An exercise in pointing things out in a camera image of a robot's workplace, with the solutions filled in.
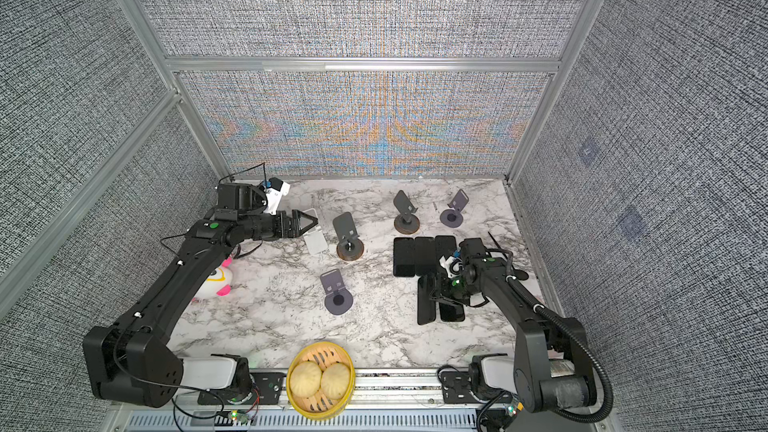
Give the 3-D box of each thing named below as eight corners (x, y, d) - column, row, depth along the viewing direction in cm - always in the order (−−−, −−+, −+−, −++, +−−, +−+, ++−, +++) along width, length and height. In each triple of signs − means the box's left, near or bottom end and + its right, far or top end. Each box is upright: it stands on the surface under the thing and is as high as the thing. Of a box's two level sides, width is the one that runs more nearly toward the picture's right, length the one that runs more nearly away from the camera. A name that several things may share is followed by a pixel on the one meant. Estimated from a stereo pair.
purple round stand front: (331, 319, 86) (325, 304, 78) (320, 295, 91) (313, 278, 82) (353, 307, 89) (350, 291, 80) (341, 284, 93) (337, 266, 84)
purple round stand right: (442, 223, 108) (447, 204, 100) (452, 208, 113) (458, 188, 104) (456, 231, 106) (463, 211, 97) (466, 215, 111) (473, 195, 102)
